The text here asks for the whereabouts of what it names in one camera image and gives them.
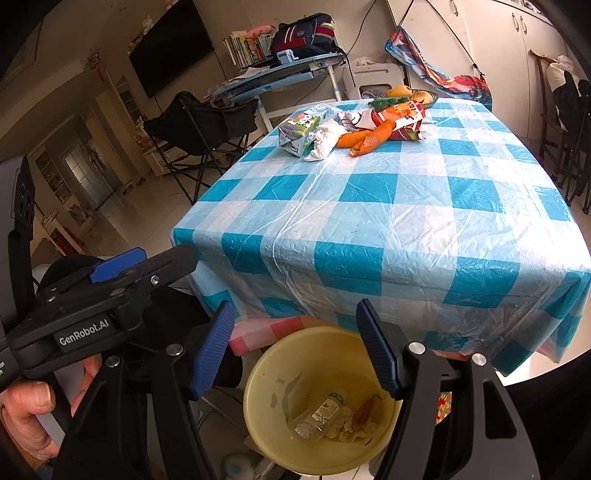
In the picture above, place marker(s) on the green vegetable toy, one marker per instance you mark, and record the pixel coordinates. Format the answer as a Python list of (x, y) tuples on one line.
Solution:
[(383, 103)]

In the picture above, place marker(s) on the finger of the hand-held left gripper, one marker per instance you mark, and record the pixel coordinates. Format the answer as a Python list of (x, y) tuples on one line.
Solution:
[(117, 267), (173, 265)]

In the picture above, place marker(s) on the blue checkered tablecloth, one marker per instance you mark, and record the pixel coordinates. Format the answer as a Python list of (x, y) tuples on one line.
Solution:
[(369, 207)]

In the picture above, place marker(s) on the pink checkered tablecloth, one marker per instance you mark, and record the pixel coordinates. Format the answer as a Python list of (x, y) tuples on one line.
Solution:
[(263, 332)]

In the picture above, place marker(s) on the white television stand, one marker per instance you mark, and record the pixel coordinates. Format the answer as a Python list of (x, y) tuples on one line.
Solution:
[(159, 159)]

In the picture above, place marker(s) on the white cabinet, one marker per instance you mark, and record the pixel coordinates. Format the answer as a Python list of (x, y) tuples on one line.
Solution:
[(498, 55)]

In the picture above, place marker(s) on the yellow orange fruit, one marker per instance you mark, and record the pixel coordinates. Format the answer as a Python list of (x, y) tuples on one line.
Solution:
[(422, 97)]

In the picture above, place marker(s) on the yellow plastic basin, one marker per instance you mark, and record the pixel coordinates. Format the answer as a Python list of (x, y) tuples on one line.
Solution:
[(277, 369)]

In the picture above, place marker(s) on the green white milk carton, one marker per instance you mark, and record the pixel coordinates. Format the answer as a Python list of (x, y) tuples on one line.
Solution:
[(300, 134)]

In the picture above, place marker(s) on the person's left hand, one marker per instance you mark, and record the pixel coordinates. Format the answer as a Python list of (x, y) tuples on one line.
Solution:
[(27, 406)]

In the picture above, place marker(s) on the white tissue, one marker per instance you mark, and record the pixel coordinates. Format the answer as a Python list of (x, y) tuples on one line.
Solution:
[(325, 138), (344, 427)]

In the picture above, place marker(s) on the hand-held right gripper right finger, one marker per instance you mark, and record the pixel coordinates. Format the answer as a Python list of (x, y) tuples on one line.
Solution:
[(376, 350)]

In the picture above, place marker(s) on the colourful hanging bag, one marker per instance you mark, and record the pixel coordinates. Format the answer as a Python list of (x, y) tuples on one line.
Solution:
[(429, 69)]

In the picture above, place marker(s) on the black flat television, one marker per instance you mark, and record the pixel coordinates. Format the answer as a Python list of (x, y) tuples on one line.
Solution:
[(171, 50)]

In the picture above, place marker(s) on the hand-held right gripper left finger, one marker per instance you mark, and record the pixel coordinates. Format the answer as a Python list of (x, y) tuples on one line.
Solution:
[(212, 350)]

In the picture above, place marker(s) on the white printed plastic wrapper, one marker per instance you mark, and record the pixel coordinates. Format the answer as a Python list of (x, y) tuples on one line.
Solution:
[(362, 120)]

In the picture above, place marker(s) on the dark blue red backpack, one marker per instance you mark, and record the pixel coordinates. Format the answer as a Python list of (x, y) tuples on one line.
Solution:
[(302, 34)]

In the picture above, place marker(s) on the pink plush toy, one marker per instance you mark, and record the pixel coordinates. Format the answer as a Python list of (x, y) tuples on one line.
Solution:
[(261, 30)]

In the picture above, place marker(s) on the red orange snack bag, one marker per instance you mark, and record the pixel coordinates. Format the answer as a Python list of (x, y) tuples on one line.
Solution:
[(408, 120)]

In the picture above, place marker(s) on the clear plastic bottle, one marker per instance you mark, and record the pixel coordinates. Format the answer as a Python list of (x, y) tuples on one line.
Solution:
[(323, 410)]

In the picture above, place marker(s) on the black jacket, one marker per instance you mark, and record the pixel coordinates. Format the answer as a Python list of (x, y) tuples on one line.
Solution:
[(570, 104)]

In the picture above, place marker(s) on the red knot wall ornament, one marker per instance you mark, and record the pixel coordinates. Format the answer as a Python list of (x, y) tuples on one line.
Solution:
[(94, 62)]

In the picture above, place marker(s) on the row of books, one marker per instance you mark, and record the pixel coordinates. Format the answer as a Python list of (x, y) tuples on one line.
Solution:
[(244, 48)]

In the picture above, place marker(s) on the blue study desk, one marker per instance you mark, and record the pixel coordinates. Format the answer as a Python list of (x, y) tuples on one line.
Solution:
[(272, 76)]

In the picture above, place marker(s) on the white bag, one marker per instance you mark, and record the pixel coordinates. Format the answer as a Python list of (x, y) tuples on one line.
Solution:
[(559, 69)]

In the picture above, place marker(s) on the yellow fruit toy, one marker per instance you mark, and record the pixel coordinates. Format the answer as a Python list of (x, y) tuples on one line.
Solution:
[(435, 101)]

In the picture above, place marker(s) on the small light blue device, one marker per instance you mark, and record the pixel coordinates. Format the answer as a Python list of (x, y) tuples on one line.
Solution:
[(285, 57)]

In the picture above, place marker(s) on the dark wooden chair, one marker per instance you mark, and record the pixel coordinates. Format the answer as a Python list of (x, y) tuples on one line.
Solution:
[(554, 138)]

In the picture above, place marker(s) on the yellow mango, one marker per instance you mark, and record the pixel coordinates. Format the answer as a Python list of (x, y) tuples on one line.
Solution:
[(397, 91)]

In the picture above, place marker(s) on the black folding chair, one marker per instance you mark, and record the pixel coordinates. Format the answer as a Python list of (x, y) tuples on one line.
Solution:
[(198, 120)]

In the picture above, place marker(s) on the colourful printed bag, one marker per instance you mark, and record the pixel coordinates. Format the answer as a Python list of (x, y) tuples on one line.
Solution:
[(443, 406)]

